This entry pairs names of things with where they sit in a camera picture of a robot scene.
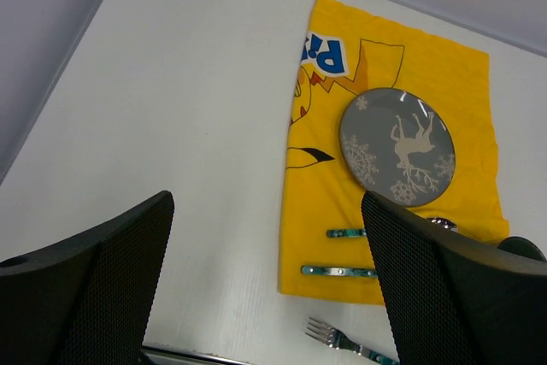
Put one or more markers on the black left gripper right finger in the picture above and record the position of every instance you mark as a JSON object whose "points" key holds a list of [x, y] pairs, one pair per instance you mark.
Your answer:
{"points": [[451, 299]]}

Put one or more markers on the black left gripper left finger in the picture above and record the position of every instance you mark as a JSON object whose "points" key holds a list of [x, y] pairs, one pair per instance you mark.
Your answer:
{"points": [[87, 299]]}

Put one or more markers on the dark green mug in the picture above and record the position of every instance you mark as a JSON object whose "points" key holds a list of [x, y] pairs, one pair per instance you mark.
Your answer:
{"points": [[521, 247]]}

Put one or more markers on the fork with green handle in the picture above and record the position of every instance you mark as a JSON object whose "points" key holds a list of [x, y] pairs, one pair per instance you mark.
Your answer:
{"points": [[337, 340]]}

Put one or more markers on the spoon with green handle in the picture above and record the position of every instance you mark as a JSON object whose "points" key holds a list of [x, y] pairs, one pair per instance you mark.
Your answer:
{"points": [[360, 233]]}

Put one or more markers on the knife with green handle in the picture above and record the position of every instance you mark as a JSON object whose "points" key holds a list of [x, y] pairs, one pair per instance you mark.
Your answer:
{"points": [[339, 272]]}

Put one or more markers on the grey reindeer plate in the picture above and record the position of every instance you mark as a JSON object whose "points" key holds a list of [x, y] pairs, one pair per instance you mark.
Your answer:
{"points": [[394, 143]]}

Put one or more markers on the yellow Pikachu cloth placemat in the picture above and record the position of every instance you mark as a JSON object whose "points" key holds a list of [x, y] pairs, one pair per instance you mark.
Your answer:
{"points": [[348, 52]]}

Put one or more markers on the aluminium mounting rail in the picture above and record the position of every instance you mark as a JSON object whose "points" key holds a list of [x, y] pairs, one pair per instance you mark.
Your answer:
{"points": [[159, 354]]}

